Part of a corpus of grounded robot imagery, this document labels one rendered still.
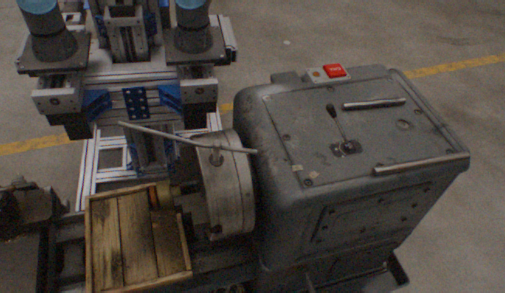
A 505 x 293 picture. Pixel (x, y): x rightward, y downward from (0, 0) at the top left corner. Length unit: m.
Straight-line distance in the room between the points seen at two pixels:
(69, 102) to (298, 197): 0.89
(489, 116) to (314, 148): 2.71
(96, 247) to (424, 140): 1.03
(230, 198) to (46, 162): 1.95
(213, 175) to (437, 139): 0.64
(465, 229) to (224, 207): 1.99
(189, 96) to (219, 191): 0.54
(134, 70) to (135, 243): 0.66
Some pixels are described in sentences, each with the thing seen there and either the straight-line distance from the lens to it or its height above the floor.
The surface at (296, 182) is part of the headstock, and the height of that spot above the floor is 1.25.
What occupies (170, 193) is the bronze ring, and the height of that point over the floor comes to 1.12.
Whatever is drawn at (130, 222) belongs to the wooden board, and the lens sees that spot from 1.32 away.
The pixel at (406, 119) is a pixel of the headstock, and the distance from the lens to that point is 1.20.
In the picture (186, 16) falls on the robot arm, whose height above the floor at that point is 1.30.
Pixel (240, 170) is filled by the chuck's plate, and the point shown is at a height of 1.22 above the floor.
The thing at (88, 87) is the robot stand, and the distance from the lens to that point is 1.57.
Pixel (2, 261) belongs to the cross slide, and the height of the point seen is 0.97.
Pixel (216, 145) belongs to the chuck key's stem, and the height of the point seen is 1.32.
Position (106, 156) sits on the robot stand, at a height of 0.21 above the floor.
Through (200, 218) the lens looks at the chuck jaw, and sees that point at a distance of 1.04.
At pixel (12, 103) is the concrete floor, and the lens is 3.30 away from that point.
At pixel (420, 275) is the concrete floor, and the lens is 2.43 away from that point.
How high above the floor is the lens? 2.01
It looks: 49 degrees down
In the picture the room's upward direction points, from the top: 6 degrees clockwise
